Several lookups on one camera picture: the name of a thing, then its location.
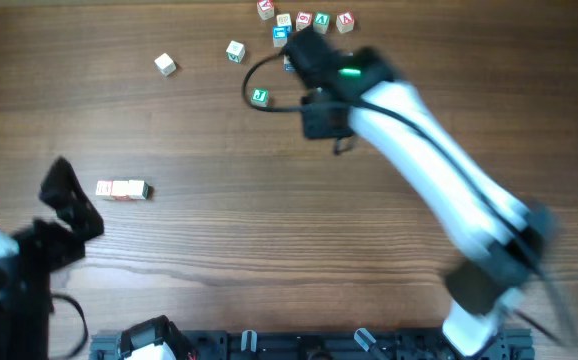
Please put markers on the blue top wooden block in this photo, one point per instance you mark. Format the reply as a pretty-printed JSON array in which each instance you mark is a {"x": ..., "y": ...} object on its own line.
[{"x": 279, "y": 36}]

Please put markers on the wooden block red side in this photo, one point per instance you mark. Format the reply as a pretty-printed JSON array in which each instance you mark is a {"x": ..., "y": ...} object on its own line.
[{"x": 104, "y": 189}]

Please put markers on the wooden block circle picture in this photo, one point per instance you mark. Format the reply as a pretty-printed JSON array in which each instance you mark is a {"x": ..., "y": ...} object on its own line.
[{"x": 259, "y": 97}]

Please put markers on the wooden block green side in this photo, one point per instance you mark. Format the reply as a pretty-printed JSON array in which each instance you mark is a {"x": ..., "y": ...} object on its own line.
[{"x": 235, "y": 51}]

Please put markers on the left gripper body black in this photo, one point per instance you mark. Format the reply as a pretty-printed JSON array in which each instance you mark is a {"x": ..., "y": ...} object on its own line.
[{"x": 62, "y": 239}]

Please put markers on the green letter A block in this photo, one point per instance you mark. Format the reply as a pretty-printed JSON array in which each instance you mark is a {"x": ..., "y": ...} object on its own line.
[{"x": 321, "y": 22}]

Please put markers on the plain wooden block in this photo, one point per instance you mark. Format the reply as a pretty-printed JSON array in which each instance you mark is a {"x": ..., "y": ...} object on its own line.
[
  {"x": 165, "y": 64},
  {"x": 120, "y": 190}
]

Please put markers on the red letter A block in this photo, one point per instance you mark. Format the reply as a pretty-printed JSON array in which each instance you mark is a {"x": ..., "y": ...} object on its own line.
[{"x": 345, "y": 22}]

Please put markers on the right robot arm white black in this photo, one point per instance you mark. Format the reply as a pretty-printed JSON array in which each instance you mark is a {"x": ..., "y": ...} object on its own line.
[{"x": 502, "y": 240}]

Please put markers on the wooden block blue side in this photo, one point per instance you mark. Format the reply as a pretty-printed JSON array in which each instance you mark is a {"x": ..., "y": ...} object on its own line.
[{"x": 288, "y": 67}]

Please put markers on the wooden block faint picture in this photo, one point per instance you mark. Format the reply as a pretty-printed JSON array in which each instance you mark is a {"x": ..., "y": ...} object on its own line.
[{"x": 138, "y": 190}]

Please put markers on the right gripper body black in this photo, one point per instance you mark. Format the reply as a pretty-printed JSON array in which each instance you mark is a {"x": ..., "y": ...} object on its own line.
[{"x": 304, "y": 48}]

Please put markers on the plain top block on blue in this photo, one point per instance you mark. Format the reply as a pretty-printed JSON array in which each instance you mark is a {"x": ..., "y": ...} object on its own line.
[{"x": 284, "y": 20}]

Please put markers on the red number nine block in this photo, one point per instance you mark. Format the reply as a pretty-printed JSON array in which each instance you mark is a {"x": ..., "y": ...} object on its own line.
[{"x": 303, "y": 20}]

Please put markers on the red letter block top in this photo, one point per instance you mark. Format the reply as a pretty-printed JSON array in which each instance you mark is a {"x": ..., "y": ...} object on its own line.
[{"x": 266, "y": 9}]

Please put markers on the black mounting rail base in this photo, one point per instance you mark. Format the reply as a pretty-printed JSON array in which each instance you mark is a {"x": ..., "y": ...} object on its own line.
[{"x": 404, "y": 344}]

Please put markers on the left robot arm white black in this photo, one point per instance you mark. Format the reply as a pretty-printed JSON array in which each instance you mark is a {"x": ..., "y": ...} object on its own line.
[{"x": 26, "y": 303}]

